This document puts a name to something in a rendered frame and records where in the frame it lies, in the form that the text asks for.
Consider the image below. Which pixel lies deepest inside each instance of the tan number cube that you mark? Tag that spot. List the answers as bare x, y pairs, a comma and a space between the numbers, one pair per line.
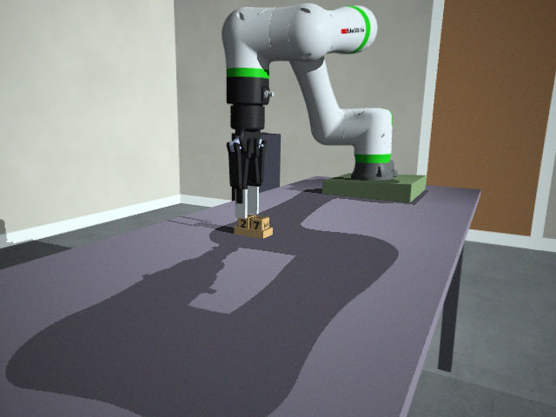
260, 222
245, 223

